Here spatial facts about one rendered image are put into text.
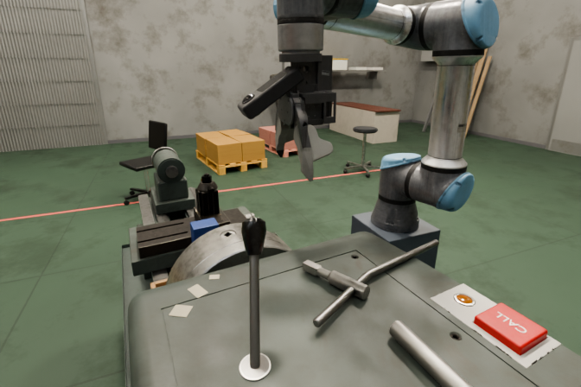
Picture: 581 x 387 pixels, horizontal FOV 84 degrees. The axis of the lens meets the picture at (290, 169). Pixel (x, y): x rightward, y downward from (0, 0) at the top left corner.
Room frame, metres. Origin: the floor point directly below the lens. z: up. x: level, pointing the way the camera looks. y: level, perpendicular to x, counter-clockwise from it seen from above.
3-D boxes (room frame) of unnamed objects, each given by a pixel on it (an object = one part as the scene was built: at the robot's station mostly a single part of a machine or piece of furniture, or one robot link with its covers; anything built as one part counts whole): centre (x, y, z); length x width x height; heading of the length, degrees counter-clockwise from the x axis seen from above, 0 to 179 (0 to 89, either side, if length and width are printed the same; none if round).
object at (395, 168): (0.97, -0.35, 1.27); 0.13 x 0.12 x 0.14; 36
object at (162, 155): (1.71, 0.67, 1.01); 0.30 x 0.20 x 0.29; 27
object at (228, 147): (5.58, 1.08, 0.24); 1.34 x 0.97 x 0.47; 25
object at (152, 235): (1.21, 0.39, 0.95); 0.43 x 0.18 x 0.04; 117
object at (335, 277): (0.44, -0.07, 1.27); 0.12 x 0.02 x 0.02; 50
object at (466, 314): (0.36, -0.27, 1.23); 0.13 x 0.08 x 0.06; 27
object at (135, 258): (1.26, 0.40, 0.90); 0.53 x 0.30 x 0.06; 117
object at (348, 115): (8.13, -1.77, 0.36); 2.06 x 0.66 x 0.73; 22
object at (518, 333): (0.34, -0.29, 1.26); 0.06 x 0.06 x 0.02; 27
